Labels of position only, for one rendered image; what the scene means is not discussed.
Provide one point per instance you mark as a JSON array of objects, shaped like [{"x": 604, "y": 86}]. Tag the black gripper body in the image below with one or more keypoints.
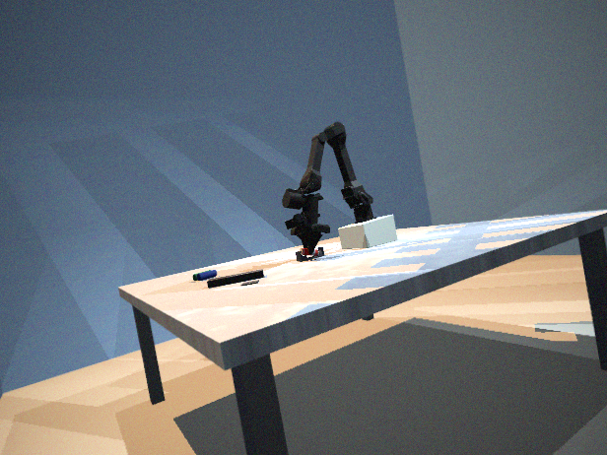
[{"x": 312, "y": 226}]

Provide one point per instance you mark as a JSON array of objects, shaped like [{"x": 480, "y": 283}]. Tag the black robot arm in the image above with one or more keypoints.
[{"x": 353, "y": 192}]

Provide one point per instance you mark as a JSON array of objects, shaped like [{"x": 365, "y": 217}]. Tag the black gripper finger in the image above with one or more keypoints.
[
  {"x": 304, "y": 240},
  {"x": 312, "y": 241}
]

